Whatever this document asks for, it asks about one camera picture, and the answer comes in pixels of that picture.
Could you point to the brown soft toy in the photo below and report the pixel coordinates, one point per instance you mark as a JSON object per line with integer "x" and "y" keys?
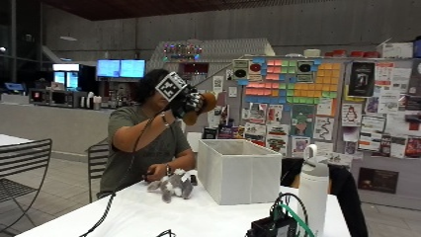
{"x": 205, "y": 105}

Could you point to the white marker cube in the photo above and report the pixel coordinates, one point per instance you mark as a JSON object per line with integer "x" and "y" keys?
{"x": 169, "y": 86}

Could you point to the the person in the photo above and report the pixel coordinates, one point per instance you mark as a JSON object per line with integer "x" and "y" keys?
{"x": 143, "y": 144}

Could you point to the black wristwatch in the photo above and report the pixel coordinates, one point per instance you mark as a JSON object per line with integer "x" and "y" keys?
{"x": 167, "y": 169}

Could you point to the group of coloured sticky notes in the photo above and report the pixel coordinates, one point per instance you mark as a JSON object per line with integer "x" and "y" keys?
{"x": 289, "y": 80}

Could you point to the white fabric storage box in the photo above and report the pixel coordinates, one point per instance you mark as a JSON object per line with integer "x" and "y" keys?
{"x": 238, "y": 171}

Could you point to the grey and white soft toy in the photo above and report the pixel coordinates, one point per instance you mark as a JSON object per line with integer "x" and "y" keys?
{"x": 173, "y": 186}

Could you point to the lit drinks fridge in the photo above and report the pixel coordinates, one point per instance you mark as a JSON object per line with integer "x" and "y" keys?
{"x": 66, "y": 77}

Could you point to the black slatted metal chair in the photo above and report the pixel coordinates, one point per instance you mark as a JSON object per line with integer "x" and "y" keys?
{"x": 97, "y": 164}
{"x": 21, "y": 177}

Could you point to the grey service counter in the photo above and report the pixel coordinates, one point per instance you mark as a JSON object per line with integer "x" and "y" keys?
{"x": 48, "y": 126}

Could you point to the white water bottle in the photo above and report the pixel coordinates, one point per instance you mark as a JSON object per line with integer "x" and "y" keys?
{"x": 313, "y": 191}

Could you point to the notice board with posters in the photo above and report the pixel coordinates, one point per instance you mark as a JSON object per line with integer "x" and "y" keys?
{"x": 371, "y": 108}

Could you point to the black jacket on chair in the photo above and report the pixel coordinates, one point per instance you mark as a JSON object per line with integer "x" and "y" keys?
{"x": 337, "y": 187}

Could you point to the black electronics box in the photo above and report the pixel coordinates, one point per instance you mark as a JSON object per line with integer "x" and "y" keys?
{"x": 271, "y": 227}

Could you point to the blue wall screen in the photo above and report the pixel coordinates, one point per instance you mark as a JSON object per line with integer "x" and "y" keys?
{"x": 107, "y": 68}
{"x": 131, "y": 68}

